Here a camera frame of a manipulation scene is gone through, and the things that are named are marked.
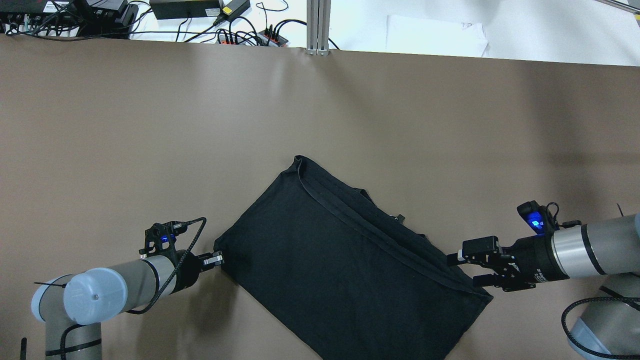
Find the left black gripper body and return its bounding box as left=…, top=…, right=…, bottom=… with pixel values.
left=174, top=250, right=213, bottom=292

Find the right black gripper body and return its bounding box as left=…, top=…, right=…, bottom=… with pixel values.
left=494, top=235, right=569, bottom=292

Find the black t-shirt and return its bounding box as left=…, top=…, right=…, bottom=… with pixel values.
left=214, top=155, right=493, bottom=360

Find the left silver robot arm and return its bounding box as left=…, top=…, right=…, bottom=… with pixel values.
left=30, top=250, right=225, bottom=360

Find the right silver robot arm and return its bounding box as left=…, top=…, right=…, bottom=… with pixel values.
left=446, top=208, right=639, bottom=360

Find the black power strip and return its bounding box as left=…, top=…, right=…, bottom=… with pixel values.
left=212, top=29, right=290, bottom=48

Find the black power adapter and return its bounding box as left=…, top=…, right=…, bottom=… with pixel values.
left=148, top=0, right=224, bottom=20

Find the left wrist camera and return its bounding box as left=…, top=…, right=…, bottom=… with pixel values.
left=138, top=221, right=189, bottom=263

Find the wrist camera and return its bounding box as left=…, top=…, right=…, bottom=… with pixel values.
left=516, top=200, right=560, bottom=235
left=138, top=221, right=189, bottom=263

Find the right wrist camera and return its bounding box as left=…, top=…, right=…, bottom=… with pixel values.
left=516, top=200, right=560, bottom=235

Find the aluminium cage frame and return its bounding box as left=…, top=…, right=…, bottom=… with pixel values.
left=306, top=0, right=332, bottom=56

